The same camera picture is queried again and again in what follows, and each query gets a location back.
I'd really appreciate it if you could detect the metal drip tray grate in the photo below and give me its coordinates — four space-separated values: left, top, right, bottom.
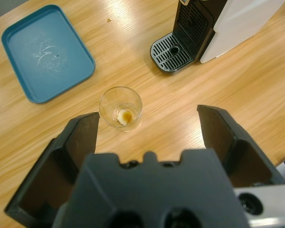
150 32 195 76

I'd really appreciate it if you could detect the teal plastic tray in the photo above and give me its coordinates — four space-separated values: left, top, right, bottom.
1 4 96 105

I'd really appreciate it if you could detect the clear drinking glass red label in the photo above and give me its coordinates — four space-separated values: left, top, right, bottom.
98 86 143 133

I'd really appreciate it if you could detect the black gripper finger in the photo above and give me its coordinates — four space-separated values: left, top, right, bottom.
197 104 285 187
4 112 100 225

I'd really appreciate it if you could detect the white capsule coffee machine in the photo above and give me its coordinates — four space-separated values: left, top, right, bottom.
150 0 285 76

